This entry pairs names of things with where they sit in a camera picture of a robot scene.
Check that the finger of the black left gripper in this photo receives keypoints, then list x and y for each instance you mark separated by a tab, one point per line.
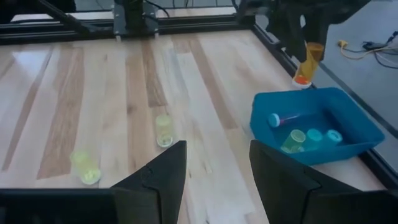
293	40
317	31

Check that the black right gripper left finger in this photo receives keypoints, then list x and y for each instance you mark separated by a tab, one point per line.
161	189

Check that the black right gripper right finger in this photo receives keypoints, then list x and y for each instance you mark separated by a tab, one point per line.
286	193

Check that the orange pill bottle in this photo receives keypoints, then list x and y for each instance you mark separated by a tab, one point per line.
308	70

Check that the yellow pill bottle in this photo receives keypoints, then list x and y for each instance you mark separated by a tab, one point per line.
293	140
163	130
85	168

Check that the teal pill bottle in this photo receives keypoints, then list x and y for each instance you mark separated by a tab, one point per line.
333	137
314	138

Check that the pink pill bottle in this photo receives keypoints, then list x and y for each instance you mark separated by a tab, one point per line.
274	120

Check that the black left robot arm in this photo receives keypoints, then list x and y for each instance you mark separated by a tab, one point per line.
133	15

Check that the blue plastic basket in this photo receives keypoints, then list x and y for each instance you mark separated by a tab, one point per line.
357	130

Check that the black metal table frame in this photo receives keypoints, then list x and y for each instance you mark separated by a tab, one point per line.
202	23

